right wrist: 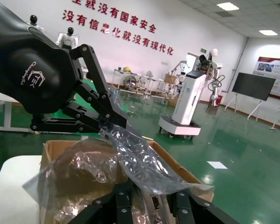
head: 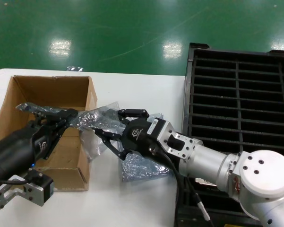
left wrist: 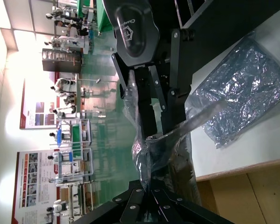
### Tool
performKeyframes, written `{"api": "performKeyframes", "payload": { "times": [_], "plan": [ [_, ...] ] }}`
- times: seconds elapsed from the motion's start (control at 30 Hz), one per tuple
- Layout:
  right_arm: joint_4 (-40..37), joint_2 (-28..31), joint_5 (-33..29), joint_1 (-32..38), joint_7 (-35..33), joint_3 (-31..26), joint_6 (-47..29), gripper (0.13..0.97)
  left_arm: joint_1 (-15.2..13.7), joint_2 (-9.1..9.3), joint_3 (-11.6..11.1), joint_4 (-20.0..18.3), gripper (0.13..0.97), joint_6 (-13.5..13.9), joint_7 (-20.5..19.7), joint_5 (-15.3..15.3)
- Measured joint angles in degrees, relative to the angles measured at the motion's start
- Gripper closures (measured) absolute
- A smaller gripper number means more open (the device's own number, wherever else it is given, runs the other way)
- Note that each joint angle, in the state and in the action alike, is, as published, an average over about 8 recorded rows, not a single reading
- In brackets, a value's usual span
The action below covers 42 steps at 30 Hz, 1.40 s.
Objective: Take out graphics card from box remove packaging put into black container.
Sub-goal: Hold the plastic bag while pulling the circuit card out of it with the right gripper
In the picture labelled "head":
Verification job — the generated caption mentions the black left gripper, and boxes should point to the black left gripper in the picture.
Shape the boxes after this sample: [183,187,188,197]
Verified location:
[0,108,78,182]

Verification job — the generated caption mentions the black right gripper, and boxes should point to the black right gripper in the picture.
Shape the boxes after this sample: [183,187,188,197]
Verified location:
[94,108,167,161]

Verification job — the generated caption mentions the antistatic bag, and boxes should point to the antistatic bag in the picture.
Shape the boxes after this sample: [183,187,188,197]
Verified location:
[118,113,178,183]
[16,101,125,164]

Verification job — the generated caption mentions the right wrist silver black box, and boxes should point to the right wrist silver black box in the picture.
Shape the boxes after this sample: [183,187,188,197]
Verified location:
[145,117,174,145]

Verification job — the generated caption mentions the wrist silver black box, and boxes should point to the wrist silver black box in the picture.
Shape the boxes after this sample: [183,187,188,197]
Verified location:
[23,167,54,208]
[145,117,174,145]

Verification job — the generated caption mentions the brown cardboard box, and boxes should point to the brown cardboard box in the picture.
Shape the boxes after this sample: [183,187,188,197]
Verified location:
[0,75,98,192]

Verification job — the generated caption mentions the left wrist silver black box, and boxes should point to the left wrist silver black box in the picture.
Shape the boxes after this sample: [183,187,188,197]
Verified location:
[23,167,54,208]

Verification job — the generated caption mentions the black slotted plastic container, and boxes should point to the black slotted plastic container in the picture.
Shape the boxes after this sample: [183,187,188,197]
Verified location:
[174,42,284,227]

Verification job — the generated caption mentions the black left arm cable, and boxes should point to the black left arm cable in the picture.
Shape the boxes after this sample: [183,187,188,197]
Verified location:
[0,177,30,186]

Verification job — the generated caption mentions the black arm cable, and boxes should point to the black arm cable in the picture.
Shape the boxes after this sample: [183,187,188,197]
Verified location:
[0,177,30,186]
[150,146,188,227]

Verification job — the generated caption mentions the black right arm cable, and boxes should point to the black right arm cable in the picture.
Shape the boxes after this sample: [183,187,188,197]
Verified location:
[150,146,188,227]

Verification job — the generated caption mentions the black cable with silver connector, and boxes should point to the black cable with silver connector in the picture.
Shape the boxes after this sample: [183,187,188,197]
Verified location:
[183,176,215,227]

